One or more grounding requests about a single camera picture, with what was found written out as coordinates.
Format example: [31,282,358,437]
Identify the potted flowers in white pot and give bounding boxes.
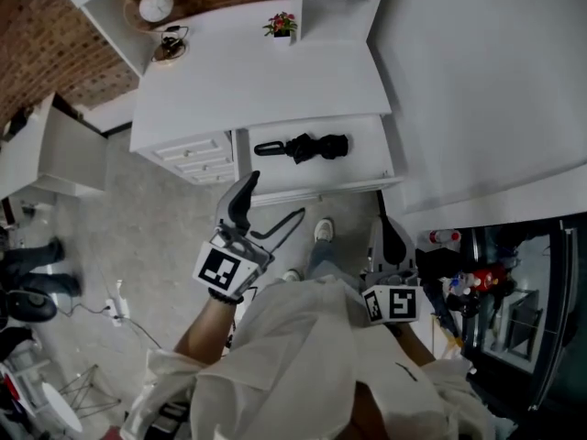
[261,11,299,46]

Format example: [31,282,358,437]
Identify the person's left forearm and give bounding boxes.
[172,296,244,367]

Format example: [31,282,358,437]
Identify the white shelf unit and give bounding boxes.
[288,0,391,44]

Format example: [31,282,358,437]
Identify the round white clock gold frame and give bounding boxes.
[122,0,176,34]

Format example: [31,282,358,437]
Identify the white power strip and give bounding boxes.
[104,291,130,327]

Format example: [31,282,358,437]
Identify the large white wardrobe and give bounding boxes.
[365,0,587,236]

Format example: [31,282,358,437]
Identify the white dresser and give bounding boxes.
[128,14,393,186]

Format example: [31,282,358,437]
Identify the black glass door cabinet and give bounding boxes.
[457,216,587,414]

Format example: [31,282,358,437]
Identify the black umbrella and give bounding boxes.
[253,132,350,166]

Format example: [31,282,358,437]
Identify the round white side table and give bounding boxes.
[39,379,84,434]

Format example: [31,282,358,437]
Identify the person's white shirt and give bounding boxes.
[119,276,499,440]

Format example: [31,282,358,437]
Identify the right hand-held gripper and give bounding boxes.
[360,214,421,327]

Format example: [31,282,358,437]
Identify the person's right forearm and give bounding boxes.
[390,324,437,367]

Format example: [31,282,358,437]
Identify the black office chair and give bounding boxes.
[0,288,59,324]

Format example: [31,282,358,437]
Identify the person's blue jeans leg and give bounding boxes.
[305,237,366,293]

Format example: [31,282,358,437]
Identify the clear bottle with red cap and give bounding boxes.
[427,228,462,246]

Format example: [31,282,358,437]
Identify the red toy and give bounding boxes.
[471,265,506,292]

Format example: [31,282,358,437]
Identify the black bead bracelet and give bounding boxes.
[206,288,246,306]

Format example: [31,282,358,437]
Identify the white drawer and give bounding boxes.
[232,113,405,207]

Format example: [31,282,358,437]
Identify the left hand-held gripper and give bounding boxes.
[191,170,306,303]

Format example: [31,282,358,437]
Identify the white side desk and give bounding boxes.
[0,91,110,201]

